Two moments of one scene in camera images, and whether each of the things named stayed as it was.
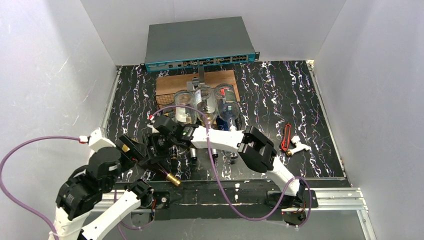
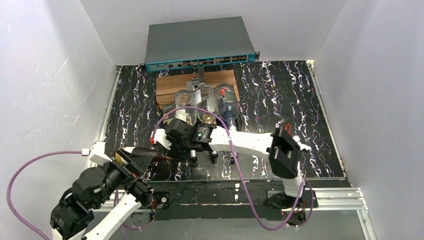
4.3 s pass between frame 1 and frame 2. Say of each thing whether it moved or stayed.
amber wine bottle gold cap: moved
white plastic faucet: stayed
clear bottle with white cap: stayed
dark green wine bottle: stayed
